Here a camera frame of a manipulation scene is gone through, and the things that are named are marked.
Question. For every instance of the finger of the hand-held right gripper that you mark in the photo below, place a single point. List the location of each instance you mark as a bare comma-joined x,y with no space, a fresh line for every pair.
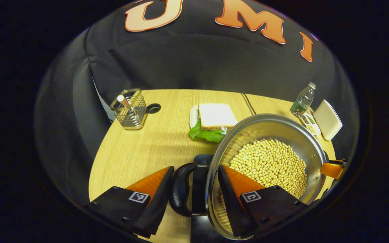
331,170

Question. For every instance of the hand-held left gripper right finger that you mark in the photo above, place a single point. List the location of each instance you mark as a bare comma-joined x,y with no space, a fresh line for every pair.
230,206

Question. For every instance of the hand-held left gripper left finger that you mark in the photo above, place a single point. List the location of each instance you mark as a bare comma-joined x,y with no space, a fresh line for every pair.
157,206

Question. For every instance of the black induction cooktop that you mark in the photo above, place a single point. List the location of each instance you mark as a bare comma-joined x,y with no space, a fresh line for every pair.
199,189

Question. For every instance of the pile of soybeans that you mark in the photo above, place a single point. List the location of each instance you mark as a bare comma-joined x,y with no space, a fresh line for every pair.
272,162

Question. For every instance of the white toaster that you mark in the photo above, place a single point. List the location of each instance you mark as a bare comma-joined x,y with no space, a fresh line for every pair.
328,119

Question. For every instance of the white sectioned bean tray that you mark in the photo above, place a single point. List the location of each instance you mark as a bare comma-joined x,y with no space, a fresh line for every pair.
311,123

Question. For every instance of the clear plastic water bottle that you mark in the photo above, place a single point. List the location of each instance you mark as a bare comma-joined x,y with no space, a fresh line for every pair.
302,101

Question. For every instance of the sandwich with lettuce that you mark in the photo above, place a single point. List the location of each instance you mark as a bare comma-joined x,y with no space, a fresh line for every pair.
216,116

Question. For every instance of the black table grommet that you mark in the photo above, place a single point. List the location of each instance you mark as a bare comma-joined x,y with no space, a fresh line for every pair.
154,108

